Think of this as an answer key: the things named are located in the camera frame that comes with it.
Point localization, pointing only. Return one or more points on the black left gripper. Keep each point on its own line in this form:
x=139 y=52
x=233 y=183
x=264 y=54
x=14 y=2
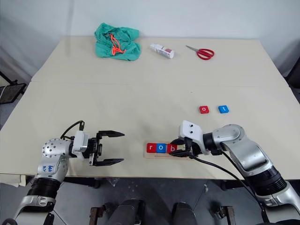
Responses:
x=93 y=147

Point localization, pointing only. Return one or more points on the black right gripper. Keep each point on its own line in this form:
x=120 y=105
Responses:
x=193 y=150

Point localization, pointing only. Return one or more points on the red letter b block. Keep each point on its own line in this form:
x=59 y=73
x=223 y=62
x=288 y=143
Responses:
x=171 y=148

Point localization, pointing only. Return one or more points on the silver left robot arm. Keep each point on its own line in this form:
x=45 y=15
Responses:
x=52 y=150

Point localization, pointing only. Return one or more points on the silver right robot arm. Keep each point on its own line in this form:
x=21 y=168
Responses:
x=246 y=150

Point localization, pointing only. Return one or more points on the blue letter o block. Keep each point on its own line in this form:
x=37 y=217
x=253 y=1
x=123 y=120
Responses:
x=161 y=147

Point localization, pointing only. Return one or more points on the wooden letter tray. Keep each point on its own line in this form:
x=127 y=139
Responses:
x=159 y=156

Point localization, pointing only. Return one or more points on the red letter r block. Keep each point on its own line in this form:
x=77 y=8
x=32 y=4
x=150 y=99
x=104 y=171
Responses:
x=151 y=147

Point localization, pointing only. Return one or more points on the red letter o block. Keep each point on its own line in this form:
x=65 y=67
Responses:
x=204 y=109

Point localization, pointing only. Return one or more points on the blue letter t block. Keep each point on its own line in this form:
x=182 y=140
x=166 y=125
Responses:
x=223 y=109

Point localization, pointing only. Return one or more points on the dark rounded shape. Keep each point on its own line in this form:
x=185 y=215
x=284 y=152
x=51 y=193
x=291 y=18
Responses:
x=127 y=213
x=184 y=214

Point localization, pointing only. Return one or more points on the white spray bottle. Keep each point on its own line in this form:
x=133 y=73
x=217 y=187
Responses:
x=162 y=50

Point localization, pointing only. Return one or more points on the green crumpled cloth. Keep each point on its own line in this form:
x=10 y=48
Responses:
x=127 y=50

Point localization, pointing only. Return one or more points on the black metal stand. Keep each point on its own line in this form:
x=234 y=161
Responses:
x=10 y=91

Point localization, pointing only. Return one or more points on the dark chair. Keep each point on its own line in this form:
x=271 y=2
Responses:
x=294 y=70

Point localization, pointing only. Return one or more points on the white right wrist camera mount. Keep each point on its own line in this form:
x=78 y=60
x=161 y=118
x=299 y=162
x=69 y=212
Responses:
x=191 y=131

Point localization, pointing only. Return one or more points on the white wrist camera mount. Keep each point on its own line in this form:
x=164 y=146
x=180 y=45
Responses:
x=191 y=131
x=80 y=144

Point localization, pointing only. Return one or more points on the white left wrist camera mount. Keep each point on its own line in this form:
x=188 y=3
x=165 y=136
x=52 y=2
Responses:
x=80 y=144

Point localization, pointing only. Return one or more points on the black table frame bar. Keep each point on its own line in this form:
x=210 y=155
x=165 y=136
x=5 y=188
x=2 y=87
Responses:
x=82 y=181
x=232 y=184

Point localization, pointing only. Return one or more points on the brown metal bracket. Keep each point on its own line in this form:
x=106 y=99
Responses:
x=94 y=216
x=229 y=215

